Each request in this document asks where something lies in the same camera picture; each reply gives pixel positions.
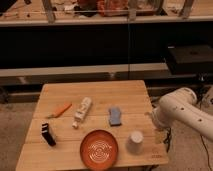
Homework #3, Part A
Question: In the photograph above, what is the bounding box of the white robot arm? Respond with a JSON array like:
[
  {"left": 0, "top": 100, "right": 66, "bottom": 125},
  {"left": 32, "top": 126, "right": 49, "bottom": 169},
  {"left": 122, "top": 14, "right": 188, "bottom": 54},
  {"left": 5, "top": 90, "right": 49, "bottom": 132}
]
[{"left": 151, "top": 87, "right": 213, "bottom": 141}]

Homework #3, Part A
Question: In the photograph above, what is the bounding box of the blue eraser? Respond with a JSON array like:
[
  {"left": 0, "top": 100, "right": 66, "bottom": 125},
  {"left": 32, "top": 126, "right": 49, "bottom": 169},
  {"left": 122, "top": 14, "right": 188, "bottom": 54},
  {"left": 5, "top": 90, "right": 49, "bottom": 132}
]
[{"left": 109, "top": 107, "right": 121, "bottom": 126}]

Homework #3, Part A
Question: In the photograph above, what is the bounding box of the white tube bottle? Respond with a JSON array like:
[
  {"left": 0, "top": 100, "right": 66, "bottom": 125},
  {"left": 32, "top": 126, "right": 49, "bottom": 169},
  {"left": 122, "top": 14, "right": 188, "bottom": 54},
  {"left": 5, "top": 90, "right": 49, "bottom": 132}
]
[{"left": 72, "top": 97, "right": 92, "bottom": 129}]

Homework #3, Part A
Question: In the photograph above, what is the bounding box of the orange ridged plate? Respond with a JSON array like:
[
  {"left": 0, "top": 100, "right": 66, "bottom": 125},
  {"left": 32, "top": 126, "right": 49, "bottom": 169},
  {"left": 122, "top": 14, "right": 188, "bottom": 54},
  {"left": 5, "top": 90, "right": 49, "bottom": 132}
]
[{"left": 80, "top": 130, "right": 119, "bottom": 171}]

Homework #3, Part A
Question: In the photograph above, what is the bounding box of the black box on shelf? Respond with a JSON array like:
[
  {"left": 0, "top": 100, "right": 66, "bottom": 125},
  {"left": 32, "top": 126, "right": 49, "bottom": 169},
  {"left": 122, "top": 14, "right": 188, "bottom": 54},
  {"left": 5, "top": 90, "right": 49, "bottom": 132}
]
[{"left": 165, "top": 45, "right": 213, "bottom": 74}]

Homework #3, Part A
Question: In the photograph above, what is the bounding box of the orange handled tool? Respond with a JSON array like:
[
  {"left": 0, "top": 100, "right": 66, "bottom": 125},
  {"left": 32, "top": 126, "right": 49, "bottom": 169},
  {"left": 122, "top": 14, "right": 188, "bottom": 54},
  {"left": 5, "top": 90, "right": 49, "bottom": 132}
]
[{"left": 47, "top": 102, "right": 72, "bottom": 119}]

